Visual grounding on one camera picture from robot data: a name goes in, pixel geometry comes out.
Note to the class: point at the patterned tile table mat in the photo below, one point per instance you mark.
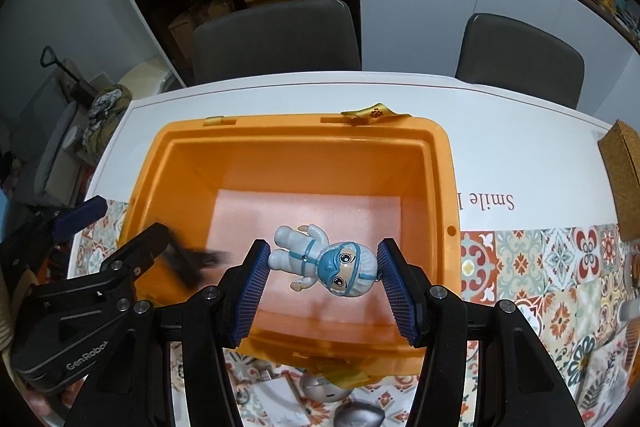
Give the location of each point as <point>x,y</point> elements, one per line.
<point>525,257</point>

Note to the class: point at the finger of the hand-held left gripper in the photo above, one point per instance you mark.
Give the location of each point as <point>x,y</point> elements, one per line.
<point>82,214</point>
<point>142,247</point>

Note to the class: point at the grey padded chair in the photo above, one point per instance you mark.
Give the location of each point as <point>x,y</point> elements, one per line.
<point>520,57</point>
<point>275,42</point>

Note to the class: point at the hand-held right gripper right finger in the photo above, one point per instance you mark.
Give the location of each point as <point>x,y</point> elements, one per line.
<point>400,292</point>

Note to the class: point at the silver round object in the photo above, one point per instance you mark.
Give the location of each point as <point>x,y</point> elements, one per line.
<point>357,416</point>
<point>322,388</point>

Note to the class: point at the grey cushion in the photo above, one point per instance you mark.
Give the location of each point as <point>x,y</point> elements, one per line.
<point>60,142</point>

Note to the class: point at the cork board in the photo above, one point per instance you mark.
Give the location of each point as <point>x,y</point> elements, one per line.
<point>622,177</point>

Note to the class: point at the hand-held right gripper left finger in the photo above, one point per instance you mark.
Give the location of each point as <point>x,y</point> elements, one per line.
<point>252,292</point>

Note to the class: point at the orange plastic storage box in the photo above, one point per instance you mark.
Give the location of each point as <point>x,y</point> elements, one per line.
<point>190,187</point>

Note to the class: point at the camouflage cloth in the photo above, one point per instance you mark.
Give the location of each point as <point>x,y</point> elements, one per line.
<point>105,117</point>

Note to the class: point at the white and blue toy figurine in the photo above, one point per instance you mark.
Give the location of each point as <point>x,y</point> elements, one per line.
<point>345,264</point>

